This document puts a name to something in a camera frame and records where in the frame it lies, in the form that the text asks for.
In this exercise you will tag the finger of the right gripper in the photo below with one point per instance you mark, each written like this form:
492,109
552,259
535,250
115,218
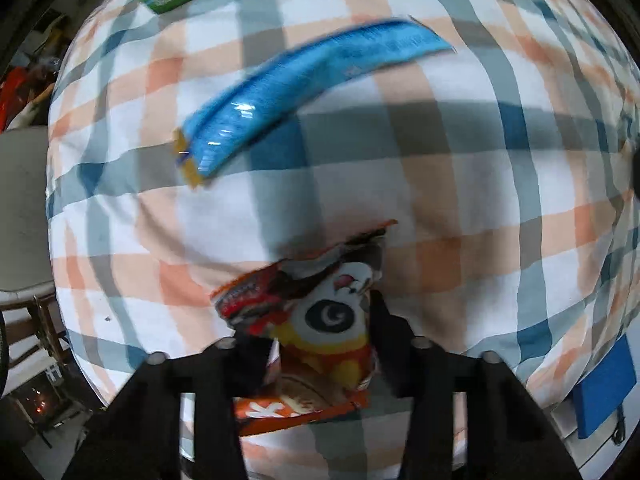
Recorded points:
604,389

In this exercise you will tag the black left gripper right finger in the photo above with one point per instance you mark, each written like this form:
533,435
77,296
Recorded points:
471,418

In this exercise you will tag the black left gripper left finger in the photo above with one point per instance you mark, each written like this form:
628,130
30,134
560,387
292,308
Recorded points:
138,435

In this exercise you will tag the orange cartoon snack bag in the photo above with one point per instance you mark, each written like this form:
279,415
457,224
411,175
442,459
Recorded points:
316,310

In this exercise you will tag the grey chair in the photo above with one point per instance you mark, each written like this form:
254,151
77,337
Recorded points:
25,260

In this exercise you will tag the plaid checkered tablecloth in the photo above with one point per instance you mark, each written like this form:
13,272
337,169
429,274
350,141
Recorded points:
505,164

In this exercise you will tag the blue wafer stick pack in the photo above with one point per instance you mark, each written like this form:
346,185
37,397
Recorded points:
212,135

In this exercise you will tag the white goose plush toy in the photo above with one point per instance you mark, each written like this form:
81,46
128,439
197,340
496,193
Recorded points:
28,114

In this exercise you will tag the red plastic bag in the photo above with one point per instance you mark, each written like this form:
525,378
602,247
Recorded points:
14,93

